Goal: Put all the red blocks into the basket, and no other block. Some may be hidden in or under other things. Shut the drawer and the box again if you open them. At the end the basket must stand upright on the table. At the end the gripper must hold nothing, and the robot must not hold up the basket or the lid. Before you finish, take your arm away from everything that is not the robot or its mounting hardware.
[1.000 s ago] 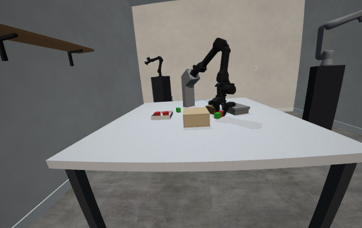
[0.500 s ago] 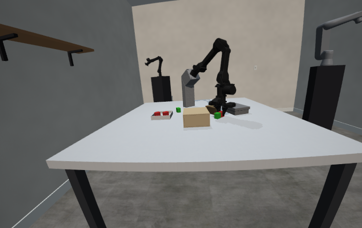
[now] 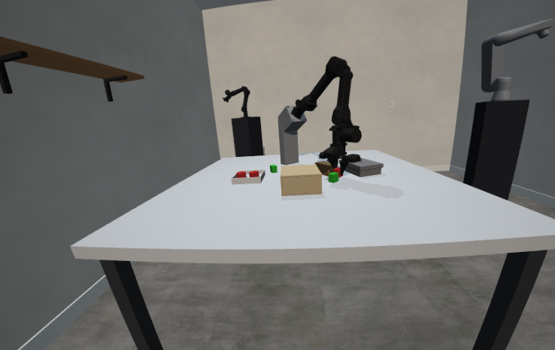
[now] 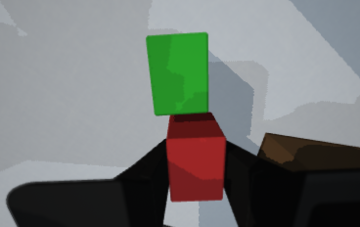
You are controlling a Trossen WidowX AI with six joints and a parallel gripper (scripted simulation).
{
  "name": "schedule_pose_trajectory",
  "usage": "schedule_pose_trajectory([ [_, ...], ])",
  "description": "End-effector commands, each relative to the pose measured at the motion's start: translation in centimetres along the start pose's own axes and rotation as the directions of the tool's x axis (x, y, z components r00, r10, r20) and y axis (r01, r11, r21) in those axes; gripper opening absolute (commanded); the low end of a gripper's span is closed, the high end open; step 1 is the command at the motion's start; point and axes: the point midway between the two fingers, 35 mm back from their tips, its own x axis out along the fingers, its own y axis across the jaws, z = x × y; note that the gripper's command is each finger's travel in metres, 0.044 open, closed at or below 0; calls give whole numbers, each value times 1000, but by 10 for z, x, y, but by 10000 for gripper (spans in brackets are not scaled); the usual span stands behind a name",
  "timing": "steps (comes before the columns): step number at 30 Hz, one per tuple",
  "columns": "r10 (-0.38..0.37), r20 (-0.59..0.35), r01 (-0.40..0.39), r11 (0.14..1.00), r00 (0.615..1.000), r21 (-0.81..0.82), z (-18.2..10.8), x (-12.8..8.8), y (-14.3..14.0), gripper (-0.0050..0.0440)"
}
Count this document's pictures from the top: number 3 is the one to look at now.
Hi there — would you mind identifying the brown cardboard box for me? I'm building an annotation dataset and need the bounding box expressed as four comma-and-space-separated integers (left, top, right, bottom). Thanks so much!
315, 161, 333, 176

